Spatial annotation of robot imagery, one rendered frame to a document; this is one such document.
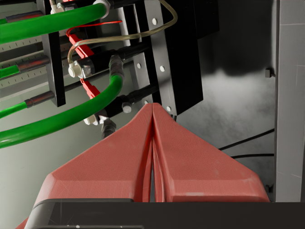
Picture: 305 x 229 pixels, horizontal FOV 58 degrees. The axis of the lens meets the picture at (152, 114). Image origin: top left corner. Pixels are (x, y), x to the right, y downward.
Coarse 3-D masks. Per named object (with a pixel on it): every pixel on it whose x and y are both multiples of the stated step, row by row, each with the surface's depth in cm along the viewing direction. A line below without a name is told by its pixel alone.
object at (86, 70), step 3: (84, 66) 40; (87, 66) 39; (84, 69) 39; (87, 69) 39; (90, 69) 39; (84, 72) 39; (87, 72) 39; (90, 72) 39; (84, 75) 39; (87, 75) 39; (90, 75) 39
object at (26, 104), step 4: (24, 100) 56; (28, 100) 56; (20, 104) 55; (24, 104) 56; (28, 104) 56; (8, 108) 54; (12, 108) 54; (16, 108) 55; (20, 108) 55; (24, 108) 56; (0, 112) 53; (4, 112) 53; (8, 112) 54; (12, 112) 54; (0, 116) 53; (4, 116) 54
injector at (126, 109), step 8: (144, 88) 50; (152, 88) 51; (120, 96) 47; (128, 96) 48; (136, 96) 49; (144, 96) 50; (112, 104) 45; (120, 104) 46; (128, 104) 45; (104, 112) 44; (112, 112) 45; (120, 112) 47; (128, 112) 45; (96, 120) 44
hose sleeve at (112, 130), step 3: (105, 126) 39; (108, 126) 39; (111, 126) 39; (105, 129) 38; (108, 129) 38; (111, 129) 38; (114, 129) 39; (105, 132) 37; (108, 132) 37; (111, 132) 37; (102, 135) 37; (105, 135) 36; (108, 135) 36; (102, 138) 37
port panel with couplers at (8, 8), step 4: (16, 4) 58; (20, 4) 59; (24, 4) 59; (28, 4) 60; (32, 4) 60; (0, 8) 57; (4, 8) 57; (8, 8) 57; (12, 8) 58; (16, 8) 58; (20, 8) 59; (24, 8) 59; (0, 12) 57
